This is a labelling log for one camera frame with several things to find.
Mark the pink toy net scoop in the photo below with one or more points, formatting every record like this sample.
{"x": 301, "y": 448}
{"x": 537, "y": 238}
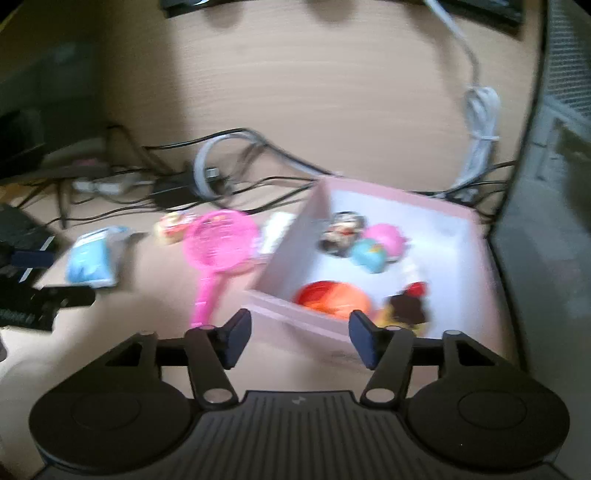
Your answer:
{"x": 215, "y": 244}

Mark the black power adapter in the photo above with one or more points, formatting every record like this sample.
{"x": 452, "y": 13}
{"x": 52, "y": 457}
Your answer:
{"x": 174, "y": 191}

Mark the yellow pudding toy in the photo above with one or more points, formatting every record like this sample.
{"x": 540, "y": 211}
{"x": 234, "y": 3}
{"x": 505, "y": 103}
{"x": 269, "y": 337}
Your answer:
{"x": 406, "y": 310}

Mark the computer tower case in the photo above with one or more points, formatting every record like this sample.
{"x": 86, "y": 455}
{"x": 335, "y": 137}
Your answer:
{"x": 541, "y": 241}

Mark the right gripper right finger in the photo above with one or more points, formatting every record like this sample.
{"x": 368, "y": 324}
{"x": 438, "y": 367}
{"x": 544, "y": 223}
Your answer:
{"x": 387, "y": 352}

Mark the red camera toy keychain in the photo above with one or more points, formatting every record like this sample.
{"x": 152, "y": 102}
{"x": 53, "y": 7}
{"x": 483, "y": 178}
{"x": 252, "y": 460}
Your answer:
{"x": 170, "y": 228}

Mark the orange toy figure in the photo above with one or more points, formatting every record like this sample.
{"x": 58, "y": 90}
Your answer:
{"x": 341, "y": 299}

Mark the black-haired doll keychain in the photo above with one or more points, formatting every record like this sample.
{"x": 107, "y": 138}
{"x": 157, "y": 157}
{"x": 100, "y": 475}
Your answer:
{"x": 341, "y": 234}

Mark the black keyboard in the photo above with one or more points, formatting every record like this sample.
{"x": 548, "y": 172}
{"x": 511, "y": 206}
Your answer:
{"x": 22, "y": 232}

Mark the black monitor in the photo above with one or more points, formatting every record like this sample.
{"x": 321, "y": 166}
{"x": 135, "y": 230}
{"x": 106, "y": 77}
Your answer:
{"x": 53, "y": 122}

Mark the red plastic lid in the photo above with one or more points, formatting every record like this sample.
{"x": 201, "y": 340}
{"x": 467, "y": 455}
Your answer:
{"x": 310, "y": 296}

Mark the white adapter box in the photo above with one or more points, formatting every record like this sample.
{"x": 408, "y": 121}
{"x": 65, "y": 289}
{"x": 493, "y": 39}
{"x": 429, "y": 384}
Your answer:
{"x": 273, "y": 231}

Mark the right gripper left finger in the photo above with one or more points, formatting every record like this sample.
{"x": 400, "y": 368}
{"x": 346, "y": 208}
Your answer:
{"x": 212, "y": 351}

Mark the blue tissue packet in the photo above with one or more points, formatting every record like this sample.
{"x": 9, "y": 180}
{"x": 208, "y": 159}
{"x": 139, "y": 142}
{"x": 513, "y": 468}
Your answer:
{"x": 94, "y": 259}

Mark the pink bird toy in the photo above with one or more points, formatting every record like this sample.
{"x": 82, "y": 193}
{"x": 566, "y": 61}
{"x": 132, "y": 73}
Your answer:
{"x": 378, "y": 246}

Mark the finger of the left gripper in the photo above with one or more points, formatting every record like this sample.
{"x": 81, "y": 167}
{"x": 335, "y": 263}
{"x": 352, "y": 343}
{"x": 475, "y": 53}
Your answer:
{"x": 64, "y": 296}
{"x": 26, "y": 259}

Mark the white power strip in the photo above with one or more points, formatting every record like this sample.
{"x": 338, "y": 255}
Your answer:
{"x": 116, "y": 185}

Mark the pink cardboard box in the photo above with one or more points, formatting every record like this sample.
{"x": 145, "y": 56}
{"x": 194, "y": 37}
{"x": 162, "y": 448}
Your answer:
{"x": 443, "y": 248}

